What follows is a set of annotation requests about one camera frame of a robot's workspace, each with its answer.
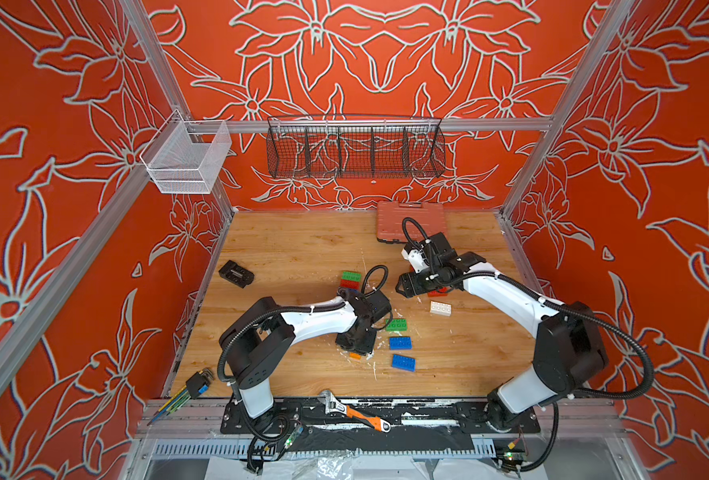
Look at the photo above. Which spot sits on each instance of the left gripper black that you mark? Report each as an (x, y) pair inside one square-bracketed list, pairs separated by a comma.
[(368, 349)]

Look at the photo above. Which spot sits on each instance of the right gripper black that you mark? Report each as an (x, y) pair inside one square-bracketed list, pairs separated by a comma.
[(412, 279)]

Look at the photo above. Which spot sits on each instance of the blue lego brick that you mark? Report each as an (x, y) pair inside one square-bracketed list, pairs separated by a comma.
[(404, 363), (400, 343)]

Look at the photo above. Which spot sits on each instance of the red lego brick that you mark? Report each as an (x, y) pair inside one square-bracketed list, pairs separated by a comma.
[(439, 293), (349, 284)]

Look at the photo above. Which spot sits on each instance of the dark green lego brick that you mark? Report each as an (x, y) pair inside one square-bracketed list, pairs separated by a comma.
[(351, 276)]

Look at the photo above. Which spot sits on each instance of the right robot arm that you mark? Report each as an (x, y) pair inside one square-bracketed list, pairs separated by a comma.
[(569, 348)]

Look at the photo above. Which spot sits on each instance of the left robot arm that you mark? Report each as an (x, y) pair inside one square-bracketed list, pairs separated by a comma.
[(253, 347)]

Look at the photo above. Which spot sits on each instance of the white lego brick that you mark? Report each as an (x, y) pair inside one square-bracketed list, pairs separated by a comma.
[(440, 308)]

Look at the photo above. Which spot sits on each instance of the green lego brick centre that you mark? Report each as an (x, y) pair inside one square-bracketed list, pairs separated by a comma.
[(397, 325)]

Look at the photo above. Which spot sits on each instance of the blue lego brick front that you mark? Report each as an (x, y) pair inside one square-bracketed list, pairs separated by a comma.
[(404, 363)]

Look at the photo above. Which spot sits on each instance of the red plastic tool case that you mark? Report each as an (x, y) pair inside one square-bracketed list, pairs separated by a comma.
[(390, 217)]

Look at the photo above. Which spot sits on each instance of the small black box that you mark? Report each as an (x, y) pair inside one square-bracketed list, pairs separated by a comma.
[(232, 272)]

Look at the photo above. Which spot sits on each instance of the hex key set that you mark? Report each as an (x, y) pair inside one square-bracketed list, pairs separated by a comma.
[(197, 385)]

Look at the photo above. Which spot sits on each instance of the clear plastic bin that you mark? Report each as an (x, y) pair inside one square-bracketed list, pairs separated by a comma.
[(185, 156)]

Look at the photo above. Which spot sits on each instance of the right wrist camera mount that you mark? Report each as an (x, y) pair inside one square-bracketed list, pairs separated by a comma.
[(415, 257)]

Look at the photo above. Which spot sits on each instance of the orange handled adjustable wrench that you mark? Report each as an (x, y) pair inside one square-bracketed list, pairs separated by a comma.
[(333, 405)]

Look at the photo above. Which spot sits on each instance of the black wire basket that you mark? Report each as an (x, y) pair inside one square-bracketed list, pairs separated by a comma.
[(338, 146)]

